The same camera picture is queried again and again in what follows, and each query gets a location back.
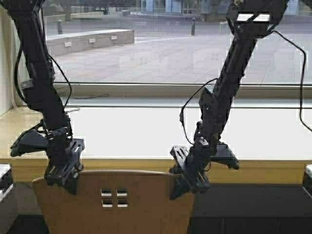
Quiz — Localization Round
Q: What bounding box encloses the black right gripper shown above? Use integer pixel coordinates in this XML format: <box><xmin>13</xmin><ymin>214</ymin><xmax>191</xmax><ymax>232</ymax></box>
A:
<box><xmin>170</xmin><ymin>137</ymin><xmax>211</xmax><ymax>200</ymax></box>

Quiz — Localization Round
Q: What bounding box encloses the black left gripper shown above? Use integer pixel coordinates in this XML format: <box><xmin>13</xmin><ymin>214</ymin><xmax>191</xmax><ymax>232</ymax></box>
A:
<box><xmin>44</xmin><ymin>127</ymin><xmax>85</xmax><ymax>195</ymax></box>

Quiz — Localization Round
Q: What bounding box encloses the wooden chair with cutout back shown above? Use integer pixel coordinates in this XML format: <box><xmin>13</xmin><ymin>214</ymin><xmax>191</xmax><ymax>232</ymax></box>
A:
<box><xmin>32</xmin><ymin>170</ymin><xmax>195</xmax><ymax>234</ymax></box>

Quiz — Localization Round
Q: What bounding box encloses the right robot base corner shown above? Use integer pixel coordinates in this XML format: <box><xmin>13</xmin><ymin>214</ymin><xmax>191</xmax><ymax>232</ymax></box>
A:
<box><xmin>302</xmin><ymin>164</ymin><xmax>312</xmax><ymax>196</ymax></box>

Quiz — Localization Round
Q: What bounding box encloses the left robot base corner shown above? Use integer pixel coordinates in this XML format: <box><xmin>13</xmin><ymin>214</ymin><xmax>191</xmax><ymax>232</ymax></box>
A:
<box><xmin>0</xmin><ymin>163</ymin><xmax>14</xmax><ymax>202</ymax></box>

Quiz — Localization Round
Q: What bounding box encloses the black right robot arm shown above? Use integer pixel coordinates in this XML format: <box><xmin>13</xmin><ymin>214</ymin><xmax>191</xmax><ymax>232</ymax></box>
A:
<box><xmin>169</xmin><ymin>0</ymin><xmax>288</xmax><ymax>200</ymax></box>

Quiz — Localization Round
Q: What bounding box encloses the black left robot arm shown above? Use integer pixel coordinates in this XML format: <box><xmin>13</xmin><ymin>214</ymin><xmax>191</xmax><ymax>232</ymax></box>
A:
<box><xmin>1</xmin><ymin>0</ymin><xmax>85</xmax><ymax>195</ymax></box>

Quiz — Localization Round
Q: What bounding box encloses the long wooden window counter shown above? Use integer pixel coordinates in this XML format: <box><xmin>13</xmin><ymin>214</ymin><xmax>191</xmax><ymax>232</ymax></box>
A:
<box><xmin>0</xmin><ymin>107</ymin><xmax>312</xmax><ymax>184</ymax></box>

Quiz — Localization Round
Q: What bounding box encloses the dark outdoor bollard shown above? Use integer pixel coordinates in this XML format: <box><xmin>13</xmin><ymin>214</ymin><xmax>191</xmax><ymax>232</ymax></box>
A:
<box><xmin>191</xmin><ymin>18</ymin><xmax>195</xmax><ymax>36</ymax></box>

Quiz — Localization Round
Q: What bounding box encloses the right wrist camera housing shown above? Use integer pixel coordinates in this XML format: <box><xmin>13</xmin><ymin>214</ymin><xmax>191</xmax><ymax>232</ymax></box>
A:
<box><xmin>211</xmin><ymin>142</ymin><xmax>239</xmax><ymax>170</ymax></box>

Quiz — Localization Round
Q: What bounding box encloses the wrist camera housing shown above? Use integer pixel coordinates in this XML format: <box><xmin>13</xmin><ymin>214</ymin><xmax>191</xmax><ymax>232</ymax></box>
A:
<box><xmin>211</xmin><ymin>142</ymin><xmax>239</xmax><ymax>170</ymax></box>
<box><xmin>10</xmin><ymin>129</ymin><xmax>48</xmax><ymax>157</ymax></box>

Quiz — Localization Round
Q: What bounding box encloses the left wrist camera housing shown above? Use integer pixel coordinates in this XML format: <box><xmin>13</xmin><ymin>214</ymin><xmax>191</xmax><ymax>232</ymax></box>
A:
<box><xmin>10</xmin><ymin>129</ymin><xmax>48</xmax><ymax>157</ymax></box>

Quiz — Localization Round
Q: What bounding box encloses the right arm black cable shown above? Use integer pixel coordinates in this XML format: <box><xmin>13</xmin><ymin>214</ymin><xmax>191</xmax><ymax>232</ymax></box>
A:
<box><xmin>179</xmin><ymin>29</ymin><xmax>312</xmax><ymax>147</ymax></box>

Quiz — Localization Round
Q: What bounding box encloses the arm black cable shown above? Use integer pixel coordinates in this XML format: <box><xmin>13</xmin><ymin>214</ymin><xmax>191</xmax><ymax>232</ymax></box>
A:
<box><xmin>13</xmin><ymin>7</ymin><xmax>73</xmax><ymax>108</ymax></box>
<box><xmin>179</xmin><ymin>29</ymin><xmax>312</xmax><ymax>147</ymax></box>

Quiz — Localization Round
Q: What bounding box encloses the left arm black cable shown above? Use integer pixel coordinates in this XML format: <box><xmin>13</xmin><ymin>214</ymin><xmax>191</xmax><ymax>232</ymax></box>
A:
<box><xmin>13</xmin><ymin>7</ymin><xmax>73</xmax><ymax>108</ymax></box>

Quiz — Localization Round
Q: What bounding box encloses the concrete outdoor bench wall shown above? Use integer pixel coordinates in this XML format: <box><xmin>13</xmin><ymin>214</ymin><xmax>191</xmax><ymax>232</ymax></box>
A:
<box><xmin>46</xmin><ymin>29</ymin><xmax>135</xmax><ymax>56</ymax></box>

